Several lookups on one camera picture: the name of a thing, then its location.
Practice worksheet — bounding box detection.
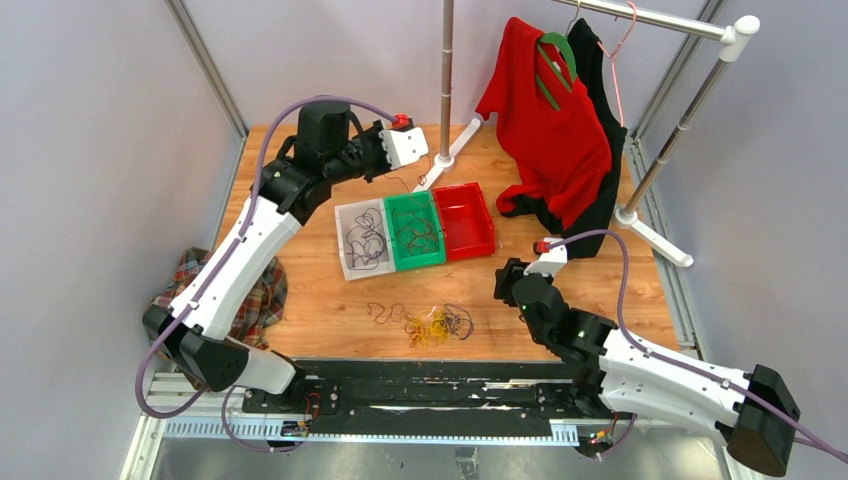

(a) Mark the red shirt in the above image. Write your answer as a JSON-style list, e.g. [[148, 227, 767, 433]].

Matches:
[[476, 17, 611, 224]]

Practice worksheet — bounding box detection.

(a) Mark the green plastic bin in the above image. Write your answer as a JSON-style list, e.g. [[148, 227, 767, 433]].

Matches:
[[383, 191, 447, 271]]

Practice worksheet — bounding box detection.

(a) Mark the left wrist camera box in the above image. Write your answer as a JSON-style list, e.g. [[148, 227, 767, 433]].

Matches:
[[379, 127, 429, 171]]

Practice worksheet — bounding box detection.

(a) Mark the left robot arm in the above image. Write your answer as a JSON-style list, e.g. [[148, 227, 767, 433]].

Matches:
[[143, 96, 428, 413]]

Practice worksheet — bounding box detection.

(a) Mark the black shirt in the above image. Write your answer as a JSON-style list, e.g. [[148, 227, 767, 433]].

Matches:
[[497, 18, 627, 238]]

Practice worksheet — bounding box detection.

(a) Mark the blue thin cable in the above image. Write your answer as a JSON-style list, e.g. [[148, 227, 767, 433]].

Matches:
[[343, 206, 392, 272], [423, 303, 476, 343]]

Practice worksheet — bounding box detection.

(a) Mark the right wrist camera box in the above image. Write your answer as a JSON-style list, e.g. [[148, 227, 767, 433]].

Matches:
[[524, 237, 569, 278]]

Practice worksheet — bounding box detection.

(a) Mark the plaid flannel shirt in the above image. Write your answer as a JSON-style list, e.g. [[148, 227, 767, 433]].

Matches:
[[150, 247, 288, 350]]

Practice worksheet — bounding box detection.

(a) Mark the white plastic bin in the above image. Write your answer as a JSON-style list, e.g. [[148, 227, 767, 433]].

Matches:
[[334, 198, 397, 282]]

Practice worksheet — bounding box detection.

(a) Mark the red plastic bin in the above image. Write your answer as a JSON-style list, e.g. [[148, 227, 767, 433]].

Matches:
[[431, 182, 496, 262]]

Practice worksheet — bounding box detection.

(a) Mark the pink clothes hanger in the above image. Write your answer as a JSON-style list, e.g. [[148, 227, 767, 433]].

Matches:
[[597, 1, 638, 127]]

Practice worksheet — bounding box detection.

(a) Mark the red thin cable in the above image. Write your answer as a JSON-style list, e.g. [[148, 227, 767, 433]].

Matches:
[[384, 155, 442, 256], [366, 301, 415, 327]]

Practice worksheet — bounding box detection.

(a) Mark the green clothes hanger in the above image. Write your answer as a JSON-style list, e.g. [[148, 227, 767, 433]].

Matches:
[[534, 32, 579, 112]]

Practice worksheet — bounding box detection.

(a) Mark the yellow thin cable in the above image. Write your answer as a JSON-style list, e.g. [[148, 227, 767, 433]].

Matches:
[[404, 307, 458, 350]]

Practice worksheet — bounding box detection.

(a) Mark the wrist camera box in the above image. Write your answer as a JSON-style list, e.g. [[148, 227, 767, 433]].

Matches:
[[379, 127, 429, 171], [524, 237, 569, 278]]

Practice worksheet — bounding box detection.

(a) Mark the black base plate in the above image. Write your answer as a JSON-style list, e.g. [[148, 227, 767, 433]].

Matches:
[[240, 359, 631, 439]]

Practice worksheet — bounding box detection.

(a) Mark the aluminium frame rail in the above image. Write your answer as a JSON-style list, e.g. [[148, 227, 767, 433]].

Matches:
[[164, 0, 249, 141]]

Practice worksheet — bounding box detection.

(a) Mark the metal clothes rack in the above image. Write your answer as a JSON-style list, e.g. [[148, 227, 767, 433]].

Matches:
[[415, 1, 761, 268]]

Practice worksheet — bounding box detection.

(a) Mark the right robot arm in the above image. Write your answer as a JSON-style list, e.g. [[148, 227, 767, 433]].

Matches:
[[493, 258, 800, 477]]

